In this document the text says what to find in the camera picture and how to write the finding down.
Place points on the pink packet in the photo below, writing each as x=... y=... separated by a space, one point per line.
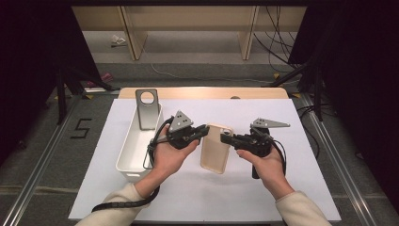
x=106 y=77

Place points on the person's right hand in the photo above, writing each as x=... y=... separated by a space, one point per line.
x=271 y=171

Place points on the clear grey phone case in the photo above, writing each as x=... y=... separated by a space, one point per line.
x=146 y=116

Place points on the white storage box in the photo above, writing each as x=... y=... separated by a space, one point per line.
x=135 y=147

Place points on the person's left hand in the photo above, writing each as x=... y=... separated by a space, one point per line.
x=169 y=160

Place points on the yellow tape piece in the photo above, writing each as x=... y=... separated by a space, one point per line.
x=295 y=95
x=276 y=75
x=87 y=96

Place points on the aluminium floor rail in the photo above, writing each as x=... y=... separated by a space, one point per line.
x=338 y=163
x=37 y=169

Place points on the black metal stand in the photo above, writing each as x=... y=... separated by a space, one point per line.
x=318 y=94
x=61 y=100

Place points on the beige wooden desk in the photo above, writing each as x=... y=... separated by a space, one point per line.
x=188 y=19

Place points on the dark curtain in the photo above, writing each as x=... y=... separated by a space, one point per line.
x=360 y=62
x=31 y=62

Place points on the white table board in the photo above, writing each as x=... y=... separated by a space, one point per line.
x=244 y=109

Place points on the white crumpled paper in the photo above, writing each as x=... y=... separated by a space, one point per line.
x=117 y=40

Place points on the silver metal bar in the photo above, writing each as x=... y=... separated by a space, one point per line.
x=100 y=90

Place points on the beige phone case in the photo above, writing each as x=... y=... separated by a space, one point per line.
x=215 y=153

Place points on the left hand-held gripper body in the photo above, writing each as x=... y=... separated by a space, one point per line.
x=180 y=135

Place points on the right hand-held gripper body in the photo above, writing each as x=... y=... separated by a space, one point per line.
x=257 y=141

